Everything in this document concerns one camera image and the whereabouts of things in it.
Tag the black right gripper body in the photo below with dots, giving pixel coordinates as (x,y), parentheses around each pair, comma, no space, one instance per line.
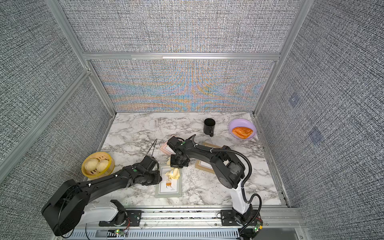
(176,162)

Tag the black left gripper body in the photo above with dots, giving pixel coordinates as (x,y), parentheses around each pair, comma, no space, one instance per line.
(151,179)

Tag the yellow cleaning cloth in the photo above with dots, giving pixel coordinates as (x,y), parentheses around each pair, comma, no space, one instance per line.
(173,173)

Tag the grey-green picture frame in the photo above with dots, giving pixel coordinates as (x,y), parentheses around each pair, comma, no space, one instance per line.
(168,187)

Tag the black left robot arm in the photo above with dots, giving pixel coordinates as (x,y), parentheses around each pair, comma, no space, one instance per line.
(64,209)

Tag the black mug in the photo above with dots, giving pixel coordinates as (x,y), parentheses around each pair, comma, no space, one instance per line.
(209,127)

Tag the right steamed bun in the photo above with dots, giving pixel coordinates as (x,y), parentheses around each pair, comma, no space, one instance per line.
(102,165)

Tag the steamed bun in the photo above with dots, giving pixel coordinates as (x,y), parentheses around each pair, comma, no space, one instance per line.
(90,166)
(102,165)

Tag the yellow bamboo steamer basket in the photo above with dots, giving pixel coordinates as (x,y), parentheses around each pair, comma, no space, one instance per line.
(100,156)

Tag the left steamed bun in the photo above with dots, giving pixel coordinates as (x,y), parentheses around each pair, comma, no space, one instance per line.
(90,166)

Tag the orange pastry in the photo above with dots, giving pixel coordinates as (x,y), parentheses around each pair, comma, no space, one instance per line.
(242,132)

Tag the purple bowl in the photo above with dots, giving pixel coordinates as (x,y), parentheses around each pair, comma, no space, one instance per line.
(242,123)

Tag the pink picture frame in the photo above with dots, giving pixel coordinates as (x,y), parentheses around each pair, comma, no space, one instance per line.
(166,149)

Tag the tan wooden picture frame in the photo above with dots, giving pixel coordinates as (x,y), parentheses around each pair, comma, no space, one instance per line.
(200,165)

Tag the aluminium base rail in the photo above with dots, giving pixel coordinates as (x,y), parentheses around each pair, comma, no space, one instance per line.
(195,223)

